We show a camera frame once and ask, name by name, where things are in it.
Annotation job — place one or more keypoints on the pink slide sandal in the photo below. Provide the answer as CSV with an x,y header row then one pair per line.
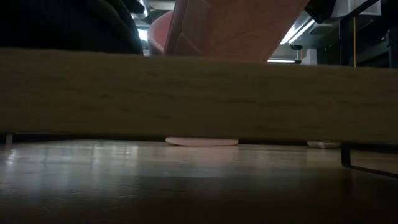
x,y
236,28
202,142

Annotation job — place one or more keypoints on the black slide sandal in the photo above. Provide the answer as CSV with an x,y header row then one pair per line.
x,y
124,34

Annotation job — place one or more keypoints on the wooden shelf with black legs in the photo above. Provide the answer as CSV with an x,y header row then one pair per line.
x,y
199,99

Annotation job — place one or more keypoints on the bushy green plant white pot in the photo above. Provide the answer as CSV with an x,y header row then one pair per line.
x,y
323,145

